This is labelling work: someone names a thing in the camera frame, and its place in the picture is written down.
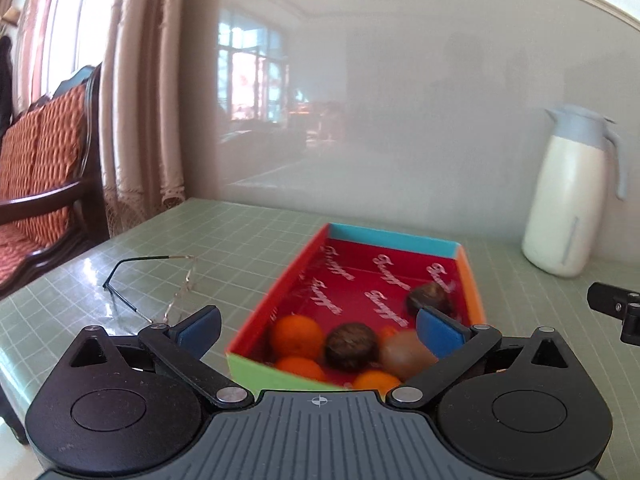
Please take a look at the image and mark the brown kiwi fruit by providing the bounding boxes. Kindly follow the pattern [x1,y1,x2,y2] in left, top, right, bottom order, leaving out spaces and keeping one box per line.
[378,330,438,382]

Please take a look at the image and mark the orange mandarin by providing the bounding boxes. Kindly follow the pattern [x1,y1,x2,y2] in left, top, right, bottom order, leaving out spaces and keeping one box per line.
[269,314,324,361]
[352,370,401,398]
[274,356,326,382]

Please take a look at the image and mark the dark walnut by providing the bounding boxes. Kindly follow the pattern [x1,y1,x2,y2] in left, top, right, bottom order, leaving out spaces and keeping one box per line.
[324,322,378,372]

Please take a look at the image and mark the orange mandarin front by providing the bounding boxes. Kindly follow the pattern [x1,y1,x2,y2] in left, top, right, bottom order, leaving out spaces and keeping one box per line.
[274,356,326,382]

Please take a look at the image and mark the orange carrot piece front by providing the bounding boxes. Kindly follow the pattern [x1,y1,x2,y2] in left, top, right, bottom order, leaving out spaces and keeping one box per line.
[378,326,399,342]

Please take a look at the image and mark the green grid tablecloth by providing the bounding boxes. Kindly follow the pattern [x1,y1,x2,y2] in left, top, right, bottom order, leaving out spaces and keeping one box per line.
[1,200,639,479]

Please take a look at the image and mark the white grey thermos jug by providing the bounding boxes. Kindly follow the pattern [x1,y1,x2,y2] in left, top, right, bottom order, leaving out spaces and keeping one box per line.
[522,104,628,278]

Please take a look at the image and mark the thin metal eyeglasses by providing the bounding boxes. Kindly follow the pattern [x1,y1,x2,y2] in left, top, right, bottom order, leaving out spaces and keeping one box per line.
[102,255,198,324]

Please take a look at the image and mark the colourful open cardboard box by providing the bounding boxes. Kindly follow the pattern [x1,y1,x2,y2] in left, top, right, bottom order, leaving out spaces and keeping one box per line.
[227,223,486,393]

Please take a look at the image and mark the beige lace curtain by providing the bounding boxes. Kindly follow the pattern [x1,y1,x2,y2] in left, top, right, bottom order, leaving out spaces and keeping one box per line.
[99,0,186,235]

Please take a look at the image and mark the wooden armchair red cushion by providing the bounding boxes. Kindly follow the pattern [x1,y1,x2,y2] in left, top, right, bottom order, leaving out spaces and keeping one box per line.
[1,66,108,298]

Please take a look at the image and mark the hanging dark clothes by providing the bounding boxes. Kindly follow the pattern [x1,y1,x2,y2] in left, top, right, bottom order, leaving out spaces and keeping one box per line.
[0,36,13,134]

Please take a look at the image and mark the straw hat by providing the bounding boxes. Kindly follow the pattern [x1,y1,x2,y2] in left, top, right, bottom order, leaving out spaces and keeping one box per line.
[1,6,21,26]

